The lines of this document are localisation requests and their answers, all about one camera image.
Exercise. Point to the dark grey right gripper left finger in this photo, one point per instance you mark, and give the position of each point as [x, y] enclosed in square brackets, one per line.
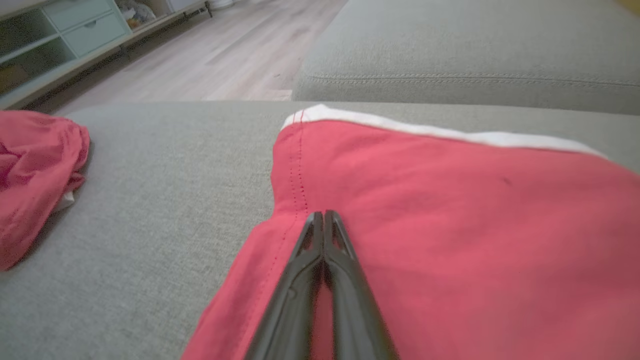
[295, 300]

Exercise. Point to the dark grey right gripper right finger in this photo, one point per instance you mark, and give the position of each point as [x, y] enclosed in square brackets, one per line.
[355, 310]

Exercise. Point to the red jersey with BULLS print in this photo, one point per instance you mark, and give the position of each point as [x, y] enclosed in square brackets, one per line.
[475, 240]

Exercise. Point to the crumpled red garment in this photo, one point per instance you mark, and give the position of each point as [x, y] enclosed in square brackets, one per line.
[35, 185]

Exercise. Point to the yellow and grey sofa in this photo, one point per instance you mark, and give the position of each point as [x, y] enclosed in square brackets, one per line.
[150, 200]

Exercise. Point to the grey sofa seat cushion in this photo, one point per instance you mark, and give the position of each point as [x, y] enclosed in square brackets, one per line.
[475, 45]

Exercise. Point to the pale toy pile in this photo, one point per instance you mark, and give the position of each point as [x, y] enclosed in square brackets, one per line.
[136, 12]

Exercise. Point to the pale green low cabinet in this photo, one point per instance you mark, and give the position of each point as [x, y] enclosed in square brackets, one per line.
[85, 27]

